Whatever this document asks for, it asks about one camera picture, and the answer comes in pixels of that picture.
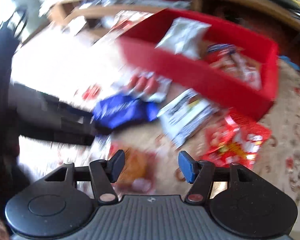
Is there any white snack packet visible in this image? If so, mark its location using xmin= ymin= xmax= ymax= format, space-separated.
xmin=155 ymin=17 xmax=211 ymax=60

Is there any blue snack packet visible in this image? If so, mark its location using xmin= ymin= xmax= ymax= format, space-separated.
xmin=92 ymin=93 xmax=159 ymax=131

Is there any orange mooncake packet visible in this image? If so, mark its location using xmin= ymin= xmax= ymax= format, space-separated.
xmin=109 ymin=141 xmax=157 ymax=194

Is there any wooden TV stand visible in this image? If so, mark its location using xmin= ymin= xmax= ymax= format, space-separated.
xmin=22 ymin=0 xmax=300 ymax=55

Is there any white sausage packet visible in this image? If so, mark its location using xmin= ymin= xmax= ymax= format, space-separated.
xmin=122 ymin=72 xmax=172 ymax=103

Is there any red biscuit packet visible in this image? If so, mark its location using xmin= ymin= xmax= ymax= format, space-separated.
xmin=204 ymin=43 xmax=262 ymax=90

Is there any red Trolli gummy bag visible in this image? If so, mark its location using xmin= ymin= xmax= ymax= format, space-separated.
xmin=200 ymin=109 xmax=272 ymax=169

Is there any white Kaprons wafer packet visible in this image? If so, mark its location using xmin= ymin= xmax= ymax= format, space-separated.
xmin=157 ymin=88 xmax=219 ymax=148

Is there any red cardboard box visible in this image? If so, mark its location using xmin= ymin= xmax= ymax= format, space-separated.
xmin=116 ymin=9 xmax=279 ymax=121

